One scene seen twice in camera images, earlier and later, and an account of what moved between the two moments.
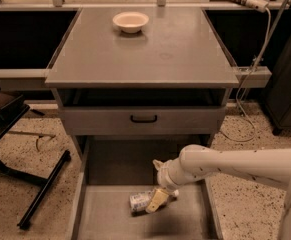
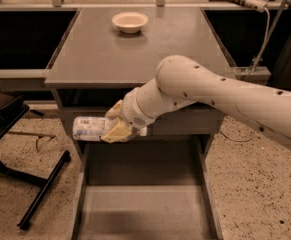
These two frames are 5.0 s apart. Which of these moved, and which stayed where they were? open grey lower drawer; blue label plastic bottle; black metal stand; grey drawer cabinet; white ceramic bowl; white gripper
Moved: blue label plastic bottle; white gripper
Stayed: white ceramic bowl; black metal stand; open grey lower drawer; grey drawer cabinet
